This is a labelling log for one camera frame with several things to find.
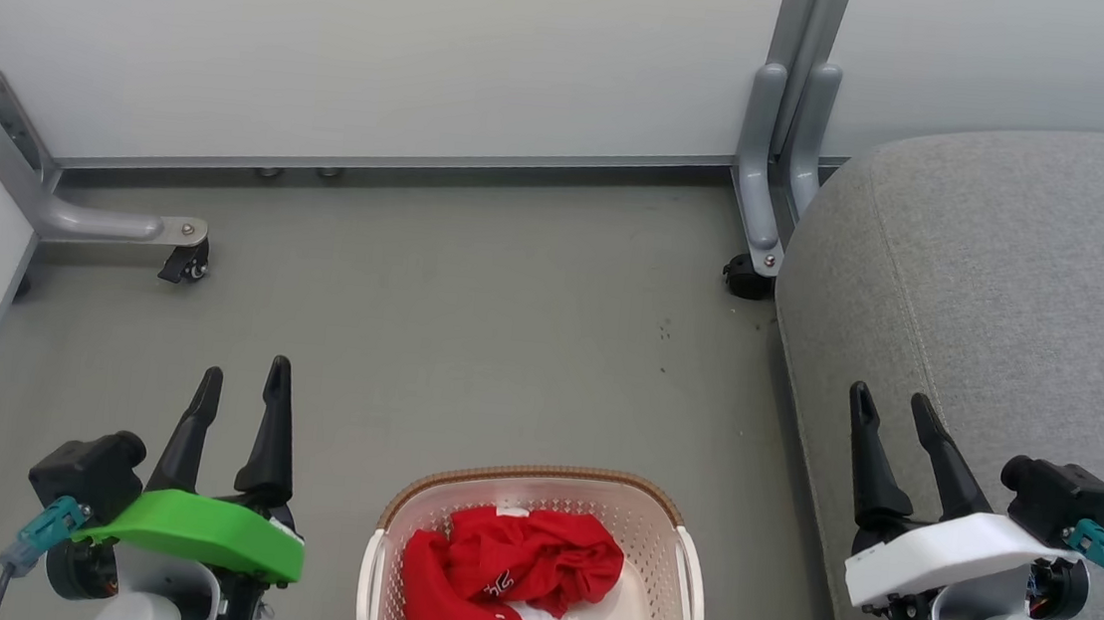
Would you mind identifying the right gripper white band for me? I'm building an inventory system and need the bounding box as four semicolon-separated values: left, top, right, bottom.
829;381;1094;620

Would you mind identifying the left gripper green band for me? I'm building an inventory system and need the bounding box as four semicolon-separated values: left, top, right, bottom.
66;339;322;620

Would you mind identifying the red garment with white trim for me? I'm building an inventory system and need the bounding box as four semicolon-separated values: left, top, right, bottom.
440;501;629;620

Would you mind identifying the grey fabric sofa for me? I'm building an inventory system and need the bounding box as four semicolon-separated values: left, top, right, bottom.
746;101;1104;620

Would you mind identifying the black caster wheel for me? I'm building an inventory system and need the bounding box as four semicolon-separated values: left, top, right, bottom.
156;234;213;288
720;252;778;304

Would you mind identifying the grey metal partition foot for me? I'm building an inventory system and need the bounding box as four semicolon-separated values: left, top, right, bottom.
0;67;223;257
722;55;845;284

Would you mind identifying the white laundry basket brown rim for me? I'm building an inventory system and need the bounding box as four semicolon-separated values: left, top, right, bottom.
355;449;719;620

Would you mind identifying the teal left camera cable plug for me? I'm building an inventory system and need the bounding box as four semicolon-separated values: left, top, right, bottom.
0;491;93;620

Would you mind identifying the grey metal partition post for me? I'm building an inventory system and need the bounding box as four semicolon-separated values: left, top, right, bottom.
758;0;856;166

